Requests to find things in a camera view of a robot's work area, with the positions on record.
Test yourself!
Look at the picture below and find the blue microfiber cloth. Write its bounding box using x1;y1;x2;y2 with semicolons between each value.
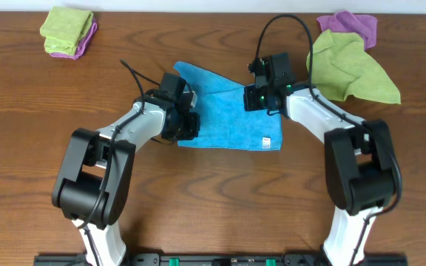
174;61;283;151

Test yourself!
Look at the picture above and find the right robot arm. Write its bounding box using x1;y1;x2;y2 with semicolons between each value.
243;53;399;265

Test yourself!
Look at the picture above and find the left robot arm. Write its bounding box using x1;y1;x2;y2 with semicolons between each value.
34;73;200;265

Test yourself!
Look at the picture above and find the crumpled green cloth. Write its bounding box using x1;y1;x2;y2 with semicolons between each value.
306;30;401;104

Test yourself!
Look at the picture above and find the crumpled purple cloth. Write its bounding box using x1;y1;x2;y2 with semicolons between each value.
317;11;378;50

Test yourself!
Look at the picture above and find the folded purple cloth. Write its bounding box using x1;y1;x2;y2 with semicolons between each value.
50;18;98;60

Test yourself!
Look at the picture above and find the folded green cloth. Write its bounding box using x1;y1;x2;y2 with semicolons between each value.
40;6;93;55

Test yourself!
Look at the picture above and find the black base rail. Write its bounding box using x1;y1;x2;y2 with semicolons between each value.
33;253;408;266

